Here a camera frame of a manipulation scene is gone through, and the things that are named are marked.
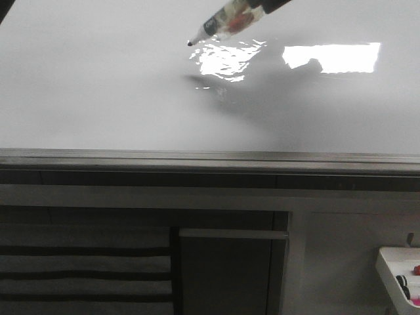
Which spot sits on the grey cabinet with drawers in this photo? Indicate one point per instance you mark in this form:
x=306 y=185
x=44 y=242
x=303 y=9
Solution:
x=89 y=251

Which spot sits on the white whiteboard with metal frame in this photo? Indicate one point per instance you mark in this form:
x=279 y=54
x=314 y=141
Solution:
x=314 y=87

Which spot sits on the black capped marker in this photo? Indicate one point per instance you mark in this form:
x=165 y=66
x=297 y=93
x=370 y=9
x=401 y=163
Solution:
x=406 y=292
x=402 y=280

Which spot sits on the pink marker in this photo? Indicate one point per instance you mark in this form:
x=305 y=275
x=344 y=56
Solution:
x=415 y=301

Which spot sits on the tape-wrapped whiteboard marker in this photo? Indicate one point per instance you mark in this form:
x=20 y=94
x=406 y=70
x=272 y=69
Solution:
x=231 y=19

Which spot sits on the white plastic marker tray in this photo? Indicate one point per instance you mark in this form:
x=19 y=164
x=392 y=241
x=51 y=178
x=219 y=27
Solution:
x=394 y=261

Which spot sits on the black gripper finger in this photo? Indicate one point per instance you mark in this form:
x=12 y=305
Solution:
x=268 y=6

